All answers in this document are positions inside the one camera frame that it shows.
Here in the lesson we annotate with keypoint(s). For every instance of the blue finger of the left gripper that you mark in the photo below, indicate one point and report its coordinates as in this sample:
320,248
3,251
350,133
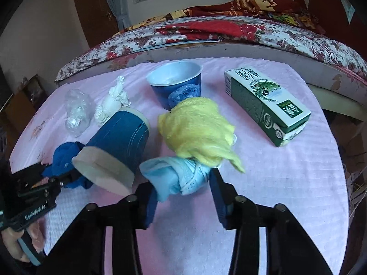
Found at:
68,180
49,171

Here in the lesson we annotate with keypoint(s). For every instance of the yellow fluffy cloth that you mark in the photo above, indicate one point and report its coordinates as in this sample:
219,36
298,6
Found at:
195,129

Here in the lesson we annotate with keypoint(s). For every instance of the red heart headboard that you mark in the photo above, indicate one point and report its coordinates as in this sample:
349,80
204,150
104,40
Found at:
335,24

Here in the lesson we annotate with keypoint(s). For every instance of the white tissue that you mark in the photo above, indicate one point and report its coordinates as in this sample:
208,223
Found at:
116,98

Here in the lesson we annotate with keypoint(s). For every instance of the light blue cloth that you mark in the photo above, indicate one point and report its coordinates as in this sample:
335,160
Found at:
174,175

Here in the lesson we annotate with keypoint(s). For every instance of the green white milk carton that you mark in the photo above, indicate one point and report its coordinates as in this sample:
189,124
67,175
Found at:
279,114

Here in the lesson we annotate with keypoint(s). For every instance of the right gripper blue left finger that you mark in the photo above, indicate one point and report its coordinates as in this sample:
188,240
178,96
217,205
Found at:
147,200

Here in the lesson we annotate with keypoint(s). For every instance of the pink tablecloth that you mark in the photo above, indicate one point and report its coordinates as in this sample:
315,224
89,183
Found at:
186,236

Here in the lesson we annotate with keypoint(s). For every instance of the blue yogurt cup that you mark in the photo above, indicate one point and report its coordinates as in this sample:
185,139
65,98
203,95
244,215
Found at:
176,81

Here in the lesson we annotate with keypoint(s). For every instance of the wooden door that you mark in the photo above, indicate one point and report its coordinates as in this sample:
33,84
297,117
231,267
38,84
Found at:
97,20

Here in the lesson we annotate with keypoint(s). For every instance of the clear crumpled plastic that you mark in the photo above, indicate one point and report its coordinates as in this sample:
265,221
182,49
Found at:
80,110

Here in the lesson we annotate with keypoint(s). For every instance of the blue paper cup lying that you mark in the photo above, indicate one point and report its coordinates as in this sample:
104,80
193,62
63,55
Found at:
112,156

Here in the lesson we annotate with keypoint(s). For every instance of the red patterned blanket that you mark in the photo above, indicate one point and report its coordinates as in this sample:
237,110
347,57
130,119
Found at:
284,11

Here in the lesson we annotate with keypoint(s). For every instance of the dark blue cloth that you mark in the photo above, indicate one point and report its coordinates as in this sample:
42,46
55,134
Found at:
62,157

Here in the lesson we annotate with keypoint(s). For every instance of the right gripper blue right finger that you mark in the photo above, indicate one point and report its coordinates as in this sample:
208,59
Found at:
223,194

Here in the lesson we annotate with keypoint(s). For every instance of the bed with floral sheet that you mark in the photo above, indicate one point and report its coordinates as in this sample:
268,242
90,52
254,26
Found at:
335,72

